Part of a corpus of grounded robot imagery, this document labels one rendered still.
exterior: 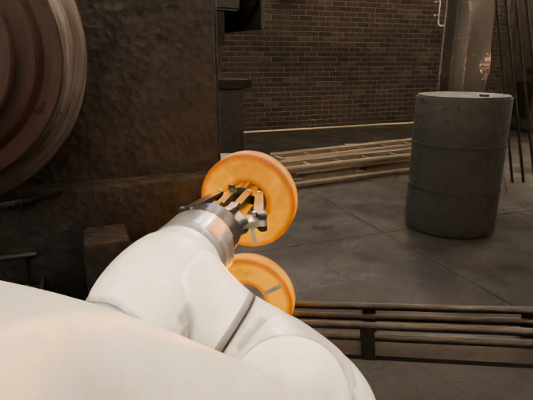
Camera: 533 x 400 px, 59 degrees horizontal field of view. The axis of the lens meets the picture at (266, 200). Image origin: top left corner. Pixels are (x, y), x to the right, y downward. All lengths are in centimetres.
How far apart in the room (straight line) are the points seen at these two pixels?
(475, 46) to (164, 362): 455
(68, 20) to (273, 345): 58
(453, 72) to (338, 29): 339
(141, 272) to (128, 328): 26
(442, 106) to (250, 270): 241
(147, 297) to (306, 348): 14
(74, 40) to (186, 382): 68
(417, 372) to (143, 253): 157
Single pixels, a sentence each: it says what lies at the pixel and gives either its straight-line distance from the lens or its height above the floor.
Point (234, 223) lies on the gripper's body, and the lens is 58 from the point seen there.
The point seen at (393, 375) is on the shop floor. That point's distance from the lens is 187.
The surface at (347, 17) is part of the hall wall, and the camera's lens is 803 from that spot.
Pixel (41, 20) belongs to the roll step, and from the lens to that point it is 79.
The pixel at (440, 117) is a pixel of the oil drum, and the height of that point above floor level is 76.
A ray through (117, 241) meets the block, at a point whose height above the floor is 80.
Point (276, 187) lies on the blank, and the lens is 73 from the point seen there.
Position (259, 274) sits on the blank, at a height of 76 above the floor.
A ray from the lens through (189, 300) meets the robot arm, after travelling 42.
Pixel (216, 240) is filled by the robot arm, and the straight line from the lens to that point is 51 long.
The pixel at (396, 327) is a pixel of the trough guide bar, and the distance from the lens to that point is 77.
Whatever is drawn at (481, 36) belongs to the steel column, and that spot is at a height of 129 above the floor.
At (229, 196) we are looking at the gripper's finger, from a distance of 69.
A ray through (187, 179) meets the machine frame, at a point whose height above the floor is 87.
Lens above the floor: 110
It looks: 17 degrees down
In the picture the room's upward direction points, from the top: straight up
